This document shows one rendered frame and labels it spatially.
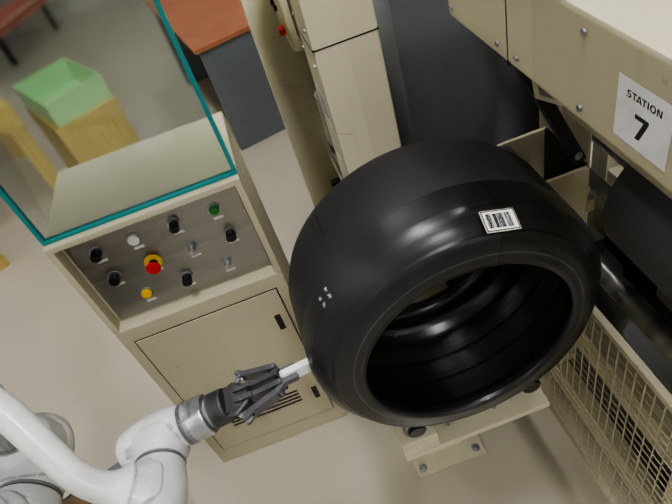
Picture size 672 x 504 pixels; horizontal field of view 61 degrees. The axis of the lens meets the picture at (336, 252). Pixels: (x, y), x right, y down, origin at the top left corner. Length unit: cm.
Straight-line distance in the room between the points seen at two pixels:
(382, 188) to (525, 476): 151
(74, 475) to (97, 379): 201
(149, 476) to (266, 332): 89
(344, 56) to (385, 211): 32
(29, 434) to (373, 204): 74
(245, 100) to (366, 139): 285
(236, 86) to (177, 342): 238
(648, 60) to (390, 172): 49
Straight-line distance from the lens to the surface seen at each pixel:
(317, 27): 110
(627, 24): 72
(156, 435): 125
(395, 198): 97
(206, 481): 256
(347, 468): 238
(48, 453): 119
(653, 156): 72
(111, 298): 185
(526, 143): 158
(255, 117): 410
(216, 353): 199
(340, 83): 115
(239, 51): 392
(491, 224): 93
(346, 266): 95
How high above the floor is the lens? 211
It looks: 43 degrees down
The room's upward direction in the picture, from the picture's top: 19 degrees counter-clockwise
